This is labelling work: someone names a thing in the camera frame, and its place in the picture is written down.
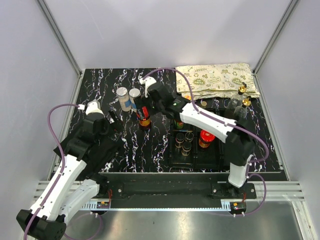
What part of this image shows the white-lid granule jar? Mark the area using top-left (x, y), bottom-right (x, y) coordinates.
top-left (128, 88), bottom-right (141, 112)
top-left (116, 87), bottom-right (132, 112)

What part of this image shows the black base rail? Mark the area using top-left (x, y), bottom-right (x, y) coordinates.
top-left (96, 172), bottom-right (257, 210)

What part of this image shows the black cloth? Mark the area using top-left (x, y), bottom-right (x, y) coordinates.
top-left (60, 123), bottom-right (121, 181)

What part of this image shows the yellow-cap green-label bottle front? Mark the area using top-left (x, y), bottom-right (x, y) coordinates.
top-left (174, 119), bottom-right (185, 130)

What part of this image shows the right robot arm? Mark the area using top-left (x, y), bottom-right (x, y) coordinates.
top-left (134, 82), bottom-right (256, 199)

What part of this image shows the patterned cream folded cloth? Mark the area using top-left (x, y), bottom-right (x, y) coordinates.
top-left (175, 62), bottom-right (260, 100)

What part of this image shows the red-lid chili sauce jar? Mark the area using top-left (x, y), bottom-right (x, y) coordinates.
top-left (136, 106), bottom-right (152, 131)
top-left (198, 130), bottom-right (216, 149)

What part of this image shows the purple cable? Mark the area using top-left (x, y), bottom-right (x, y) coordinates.
top-left (139, 67), bottom-right (270, 216)
top-left (23, 103), bottom-right (105, 240)

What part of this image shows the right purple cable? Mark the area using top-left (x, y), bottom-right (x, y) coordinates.
top-left (139, 67), bottom-right (270, 216)

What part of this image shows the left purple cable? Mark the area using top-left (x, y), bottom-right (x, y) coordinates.
top-left (23, 103), bottom-right (105, 240)

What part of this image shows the black organizer tray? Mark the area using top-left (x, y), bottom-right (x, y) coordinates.
top-left (168, 120), bottom-right (230, 173)

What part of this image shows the red-lid chili sauce jar front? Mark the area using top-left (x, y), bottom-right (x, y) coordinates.
top-left (198, 130), bottom-right (216, 149)

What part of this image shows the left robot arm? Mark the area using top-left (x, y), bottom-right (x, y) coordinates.
top-left (16, 110), bottom-right (123, 240)

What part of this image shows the right white-lid granule jar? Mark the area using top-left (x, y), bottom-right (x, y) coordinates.
top-left (128, 88), bottom-right (141, 112)

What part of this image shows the yellow-label beige-cap bottle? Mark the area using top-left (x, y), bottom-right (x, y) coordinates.
top-left (201, 101), bottom-right (207, 108)

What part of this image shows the glass oil bottle gold spout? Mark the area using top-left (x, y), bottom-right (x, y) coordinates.
top-left (226, 82), bottom-right (247, 113)

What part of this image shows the left white-lid granule jar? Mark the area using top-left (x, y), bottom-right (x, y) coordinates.
top-left (116, 87), bottom-right (132, 112)

